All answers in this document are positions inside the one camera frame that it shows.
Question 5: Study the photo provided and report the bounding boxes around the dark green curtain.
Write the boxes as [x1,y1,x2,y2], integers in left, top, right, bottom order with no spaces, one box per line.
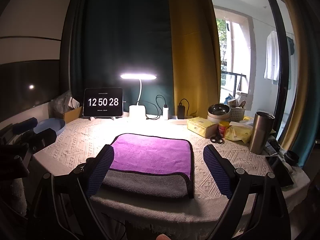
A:
[69,0,174,115]

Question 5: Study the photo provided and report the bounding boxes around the white hanging shirt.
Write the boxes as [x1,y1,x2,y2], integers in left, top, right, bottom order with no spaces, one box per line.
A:
[264,30,280,83]

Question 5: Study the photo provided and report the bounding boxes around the white power strip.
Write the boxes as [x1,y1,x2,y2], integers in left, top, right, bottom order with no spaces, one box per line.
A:
[146,115,193,125]

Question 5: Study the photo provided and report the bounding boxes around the white desk lamp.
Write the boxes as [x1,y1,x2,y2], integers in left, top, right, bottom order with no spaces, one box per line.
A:
[120,73,157,121]

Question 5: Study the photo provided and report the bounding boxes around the steel tumbler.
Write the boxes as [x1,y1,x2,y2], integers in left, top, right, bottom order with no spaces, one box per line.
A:
[249,111,275,154]

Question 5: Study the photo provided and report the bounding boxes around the cardboard box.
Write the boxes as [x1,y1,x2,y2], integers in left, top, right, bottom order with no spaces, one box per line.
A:
[62,107,82,124]

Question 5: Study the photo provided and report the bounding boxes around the white textured tablecloth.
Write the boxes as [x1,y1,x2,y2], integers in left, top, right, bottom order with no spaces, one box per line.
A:
[32,114,311,228]

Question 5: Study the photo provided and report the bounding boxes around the white tablet stand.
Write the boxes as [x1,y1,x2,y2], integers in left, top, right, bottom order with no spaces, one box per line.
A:
[89,116,116,121]

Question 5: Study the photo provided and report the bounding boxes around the clear plastic bag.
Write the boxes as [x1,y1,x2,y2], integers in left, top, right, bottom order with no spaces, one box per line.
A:
[51,90,72,114]

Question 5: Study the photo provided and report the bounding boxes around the white charger adapter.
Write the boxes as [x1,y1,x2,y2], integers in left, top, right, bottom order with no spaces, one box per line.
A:
[162,105,169,120]

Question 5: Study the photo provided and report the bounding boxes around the person thumb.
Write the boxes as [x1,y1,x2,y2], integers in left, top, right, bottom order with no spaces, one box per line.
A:
[156,234,171,240]

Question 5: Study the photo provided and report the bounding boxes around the steel bowl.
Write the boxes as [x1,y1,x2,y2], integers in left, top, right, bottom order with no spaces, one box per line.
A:
[208,103,231,120]

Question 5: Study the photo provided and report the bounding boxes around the white basket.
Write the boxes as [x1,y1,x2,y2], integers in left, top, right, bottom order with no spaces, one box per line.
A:
[229,107,245,122]

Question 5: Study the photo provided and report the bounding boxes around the yellow tissue pack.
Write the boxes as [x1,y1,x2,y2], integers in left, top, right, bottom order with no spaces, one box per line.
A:
[187,117,218,139]

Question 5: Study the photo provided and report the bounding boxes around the blue plate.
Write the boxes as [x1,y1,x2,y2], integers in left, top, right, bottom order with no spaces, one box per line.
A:
[33,118,66,136]

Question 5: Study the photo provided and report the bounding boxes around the black scissors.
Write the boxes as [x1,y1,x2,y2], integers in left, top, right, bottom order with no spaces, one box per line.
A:
[210,134,225,144]

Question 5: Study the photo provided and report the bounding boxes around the black charger adapter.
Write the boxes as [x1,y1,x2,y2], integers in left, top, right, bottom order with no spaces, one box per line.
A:
[177,105,185,119]

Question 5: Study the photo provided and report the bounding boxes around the black tablet clock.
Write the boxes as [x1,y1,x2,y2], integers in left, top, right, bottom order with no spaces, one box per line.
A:
[83,88,123,118]

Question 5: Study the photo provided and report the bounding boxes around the yellow curtain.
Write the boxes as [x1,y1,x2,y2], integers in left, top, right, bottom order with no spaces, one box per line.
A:
[169,0,221,118]

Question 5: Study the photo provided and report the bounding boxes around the purple and grey towel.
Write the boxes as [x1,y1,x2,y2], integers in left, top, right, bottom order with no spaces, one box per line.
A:
[102,133,194,201]

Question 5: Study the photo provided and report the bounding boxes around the red yellow can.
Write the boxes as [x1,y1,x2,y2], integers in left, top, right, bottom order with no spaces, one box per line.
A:
[219,120,230,138]

